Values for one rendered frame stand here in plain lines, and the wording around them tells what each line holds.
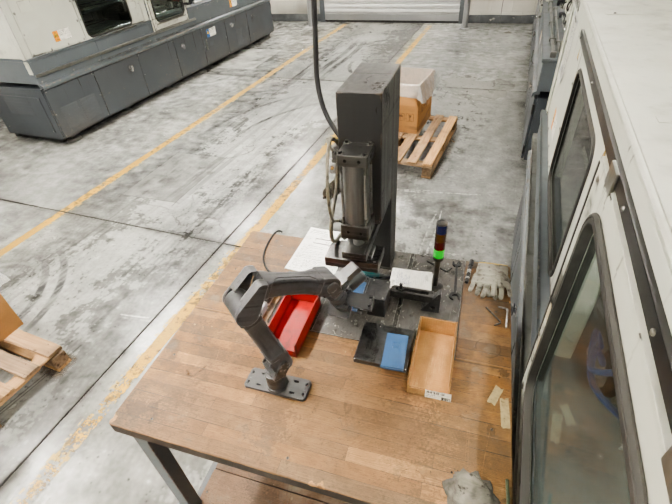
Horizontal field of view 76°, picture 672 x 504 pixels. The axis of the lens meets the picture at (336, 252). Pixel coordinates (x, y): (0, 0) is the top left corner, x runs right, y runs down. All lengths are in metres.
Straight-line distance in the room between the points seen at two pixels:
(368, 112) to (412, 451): 0.92
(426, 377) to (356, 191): 0.60
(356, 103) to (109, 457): 2.06
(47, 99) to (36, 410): 3.92
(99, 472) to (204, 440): 1.26
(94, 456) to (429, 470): 1.81
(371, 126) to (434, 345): 0.72
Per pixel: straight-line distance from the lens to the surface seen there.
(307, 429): 1.31
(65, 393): 2.96
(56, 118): 6.11
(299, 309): 1.58
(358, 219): 1.30
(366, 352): 1.42
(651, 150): 0.91
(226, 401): 1.40
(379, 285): 1.53
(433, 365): 1.42
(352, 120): 1.25
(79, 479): 2.60
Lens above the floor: 2.04
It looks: 39 degrees down
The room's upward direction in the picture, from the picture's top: 4 degrees counter-clockwise
